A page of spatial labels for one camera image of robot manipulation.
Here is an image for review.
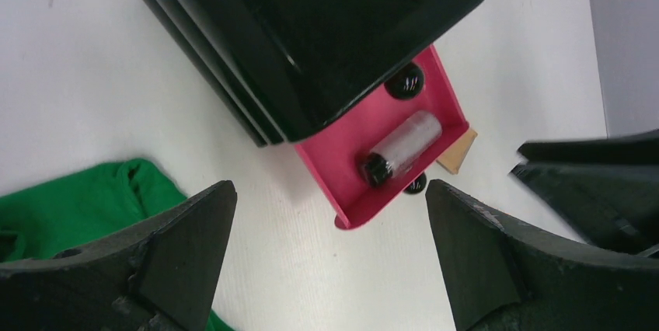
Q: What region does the tan square makeup sponge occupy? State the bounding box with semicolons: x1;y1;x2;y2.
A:
436;128;478;175

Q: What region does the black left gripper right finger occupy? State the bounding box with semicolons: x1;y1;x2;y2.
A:
425;179;658;330

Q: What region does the pink drawer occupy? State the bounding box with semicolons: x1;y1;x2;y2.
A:
384;62;425;100
295;47;469;230
403;172;427;195

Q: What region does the pink bottom drawer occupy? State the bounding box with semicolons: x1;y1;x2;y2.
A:
403;172;427;195

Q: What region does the black drawer organizer box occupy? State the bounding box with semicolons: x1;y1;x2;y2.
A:
143;0;484;147

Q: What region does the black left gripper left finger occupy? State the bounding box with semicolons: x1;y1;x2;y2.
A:
1;180;238;330

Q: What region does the green cloth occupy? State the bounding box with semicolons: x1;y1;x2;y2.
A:
1;159;227;330

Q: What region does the pink top drawer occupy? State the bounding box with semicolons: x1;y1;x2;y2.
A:
384;62;425;100

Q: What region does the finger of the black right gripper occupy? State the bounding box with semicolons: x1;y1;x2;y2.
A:
511;130;658;257

